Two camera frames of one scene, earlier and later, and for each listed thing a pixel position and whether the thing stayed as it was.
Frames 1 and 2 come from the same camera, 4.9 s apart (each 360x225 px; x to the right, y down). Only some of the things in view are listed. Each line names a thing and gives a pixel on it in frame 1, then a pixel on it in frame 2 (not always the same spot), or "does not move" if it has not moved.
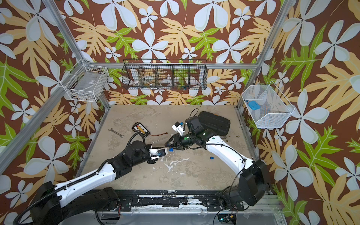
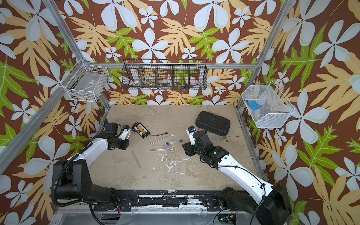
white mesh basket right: (266, 105) does not move
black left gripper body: (145, 156) to (121, 143)
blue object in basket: (253, 105) does not move
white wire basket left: (83, 82) does not move
